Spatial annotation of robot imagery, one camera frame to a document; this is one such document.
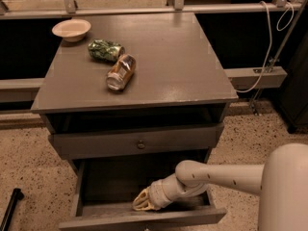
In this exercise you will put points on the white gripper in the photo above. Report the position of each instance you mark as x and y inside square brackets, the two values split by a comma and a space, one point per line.
[156, 192]

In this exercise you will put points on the grey drawer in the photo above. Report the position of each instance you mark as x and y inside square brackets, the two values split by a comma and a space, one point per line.
[106, 188]
[134, 142]

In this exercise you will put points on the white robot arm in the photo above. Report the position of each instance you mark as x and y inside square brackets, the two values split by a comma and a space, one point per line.
[281, 184]

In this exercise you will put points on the grey top drawer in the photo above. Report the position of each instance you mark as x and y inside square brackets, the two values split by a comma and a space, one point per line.
[134, 142]

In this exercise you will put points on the grey wooden drawer cabinet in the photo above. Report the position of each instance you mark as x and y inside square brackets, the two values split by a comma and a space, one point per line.
[178, 80]

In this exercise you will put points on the black bar on floor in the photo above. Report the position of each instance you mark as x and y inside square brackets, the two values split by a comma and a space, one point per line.
[16, 196]

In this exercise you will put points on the orange soda can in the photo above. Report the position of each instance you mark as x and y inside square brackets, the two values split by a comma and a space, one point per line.
[121, 73]

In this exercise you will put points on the diagonal metal rod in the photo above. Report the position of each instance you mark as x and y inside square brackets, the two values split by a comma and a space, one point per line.
[287, 20]

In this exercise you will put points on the green soda can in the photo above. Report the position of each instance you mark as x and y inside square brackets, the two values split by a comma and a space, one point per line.
[105, 50]

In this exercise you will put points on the dark cabinet at right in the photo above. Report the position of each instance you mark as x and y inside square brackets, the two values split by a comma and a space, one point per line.
[293, 96]

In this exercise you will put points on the white ceramic bowl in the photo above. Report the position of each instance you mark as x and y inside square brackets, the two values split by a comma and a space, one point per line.
[71, 30]

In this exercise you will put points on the grey metal railing frame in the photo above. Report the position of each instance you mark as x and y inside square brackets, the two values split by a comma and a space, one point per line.
[128, 8]

